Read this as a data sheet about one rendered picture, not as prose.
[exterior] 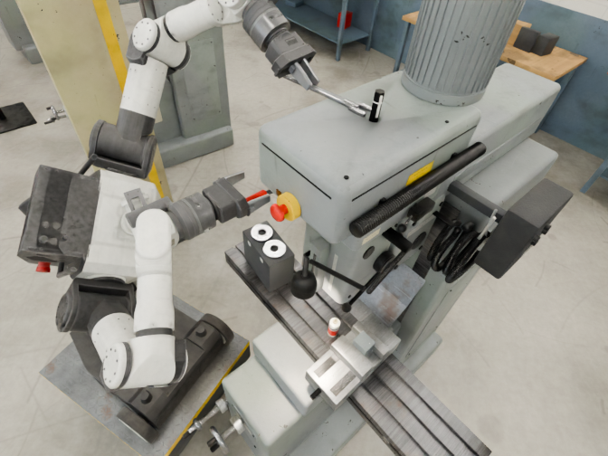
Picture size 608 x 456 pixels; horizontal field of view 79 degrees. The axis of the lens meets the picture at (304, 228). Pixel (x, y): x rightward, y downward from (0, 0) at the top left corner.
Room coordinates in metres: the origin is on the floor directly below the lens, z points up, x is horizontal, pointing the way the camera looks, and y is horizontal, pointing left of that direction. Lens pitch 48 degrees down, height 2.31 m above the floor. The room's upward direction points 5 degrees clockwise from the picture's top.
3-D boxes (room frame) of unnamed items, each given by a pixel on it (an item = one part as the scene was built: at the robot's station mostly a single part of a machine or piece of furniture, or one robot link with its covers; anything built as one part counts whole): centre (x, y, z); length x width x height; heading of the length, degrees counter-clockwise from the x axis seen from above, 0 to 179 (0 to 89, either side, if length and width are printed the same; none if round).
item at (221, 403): (0.44, 0.35, 0.54); 0.22 x 0.06 x 0.06; 135
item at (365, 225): (0.64, -0.25, 1.79); 0.45 x 0.04 x 0.04; 135
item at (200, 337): (0.74, 0.74, 0.59); 0.64 x 0.52 x 0.33; 64
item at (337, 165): (0.73, -0.14, 1.81); 0.47 x 0.26 x 0.16; 135
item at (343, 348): (0.55, -0.21, 1.05); 0.15 x 0.06 x 0.04; 46
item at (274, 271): (0.96, 0.14, 1.06); 0.22 x 0.12 x 0.20; 38
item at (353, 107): (0.80, -0.02, 1.89); 0.24 x 0.04 x 0.01; 53
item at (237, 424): (0.36, 0.23, 0.66); 0.16 x 0.12 x 0.12; 135
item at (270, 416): (0.70, -0.11, 0.46); 0.81 x 0.32 x 0.60; 135
